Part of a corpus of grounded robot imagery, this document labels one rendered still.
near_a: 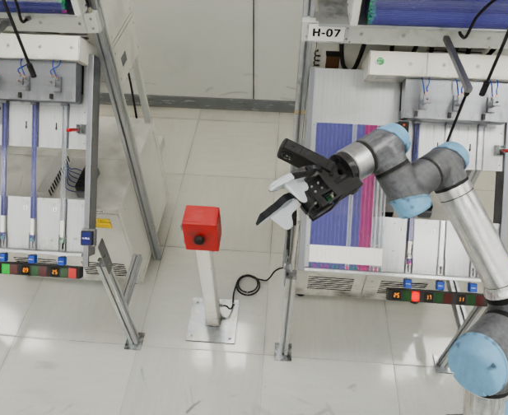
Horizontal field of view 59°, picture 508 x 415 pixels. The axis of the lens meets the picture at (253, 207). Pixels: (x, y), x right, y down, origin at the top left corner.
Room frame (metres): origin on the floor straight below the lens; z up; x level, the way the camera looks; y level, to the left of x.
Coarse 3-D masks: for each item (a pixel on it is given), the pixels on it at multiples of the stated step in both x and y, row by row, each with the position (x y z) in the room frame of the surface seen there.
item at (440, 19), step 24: (384, 0) 1.36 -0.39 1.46; (408, 0) 1.35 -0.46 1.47; (432, 0) 1.35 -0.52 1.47; (456, 0) 1.34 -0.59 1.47; (480, 0) 1.33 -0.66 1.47; (504, 0) 1.33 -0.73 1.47; (384, 24) 1.35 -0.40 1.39; (408, 24) 1.35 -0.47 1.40; (432, 24) 1.34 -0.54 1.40; (456, 24) 1.34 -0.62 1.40; (480, 24) 1.33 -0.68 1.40; (504, 24) 1.33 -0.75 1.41
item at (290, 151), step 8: (288, 144) 0.69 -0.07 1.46; (296, 144) 0.69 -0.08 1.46; (280, 152) 0.69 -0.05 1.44; (288, 152) 0.68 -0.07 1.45; (296, 152) 0.68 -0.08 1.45; (304, 152) 0.68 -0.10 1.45; (312, 152) 0.68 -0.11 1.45; (288, 160) 0.68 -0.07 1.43; (296, 160) 0.68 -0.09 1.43; (304, 160) 0.67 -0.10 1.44; (312, 160) 0.66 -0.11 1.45; (320, 160) 0.66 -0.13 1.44; (328, 160) 0.67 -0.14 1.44; (328, 168) 0.65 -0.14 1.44
